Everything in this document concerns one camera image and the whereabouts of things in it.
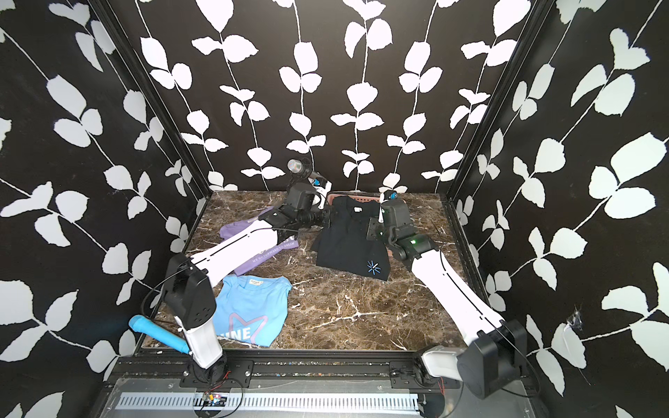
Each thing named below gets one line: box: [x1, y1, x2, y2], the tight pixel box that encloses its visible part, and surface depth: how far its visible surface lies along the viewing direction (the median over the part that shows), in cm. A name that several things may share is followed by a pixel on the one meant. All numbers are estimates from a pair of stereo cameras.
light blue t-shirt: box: [212, 276, 292, 348], surface depth 86 cm
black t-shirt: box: [310, 195, 392, 282], surface depth 87 cm
